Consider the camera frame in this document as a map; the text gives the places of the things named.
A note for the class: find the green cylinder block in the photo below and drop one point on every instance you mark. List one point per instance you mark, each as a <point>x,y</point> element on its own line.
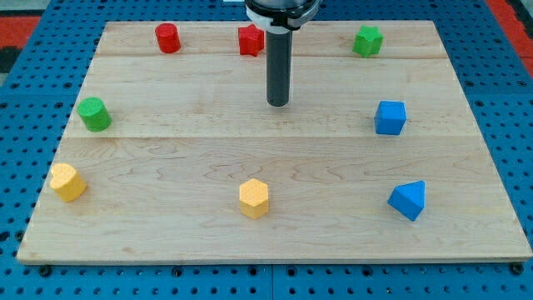
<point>94,114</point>

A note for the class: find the blue triangular prism block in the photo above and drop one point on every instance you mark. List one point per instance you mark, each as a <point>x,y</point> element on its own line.
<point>409,199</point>

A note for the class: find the blue cube block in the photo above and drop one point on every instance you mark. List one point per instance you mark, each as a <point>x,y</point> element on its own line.
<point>390,118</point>

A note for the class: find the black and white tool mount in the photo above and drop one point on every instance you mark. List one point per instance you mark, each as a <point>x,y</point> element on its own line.
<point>281,16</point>

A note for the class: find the wooden board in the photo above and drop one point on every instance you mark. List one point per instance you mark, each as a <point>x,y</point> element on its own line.
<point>189,128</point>

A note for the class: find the yellow hexagon block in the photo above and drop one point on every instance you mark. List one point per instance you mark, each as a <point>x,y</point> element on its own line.
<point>254,198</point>

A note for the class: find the yellow heart block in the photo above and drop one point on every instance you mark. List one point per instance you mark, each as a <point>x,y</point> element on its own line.
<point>67,182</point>

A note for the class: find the red cylinder block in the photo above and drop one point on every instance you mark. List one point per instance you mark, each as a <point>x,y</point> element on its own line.
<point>168,38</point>

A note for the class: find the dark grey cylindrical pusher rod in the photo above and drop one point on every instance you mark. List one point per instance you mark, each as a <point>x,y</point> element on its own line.
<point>278,68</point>

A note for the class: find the red star block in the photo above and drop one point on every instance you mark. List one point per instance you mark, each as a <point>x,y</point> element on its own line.
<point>251,40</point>

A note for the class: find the green star block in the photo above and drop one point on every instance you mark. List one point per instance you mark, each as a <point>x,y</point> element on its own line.
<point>368,41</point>

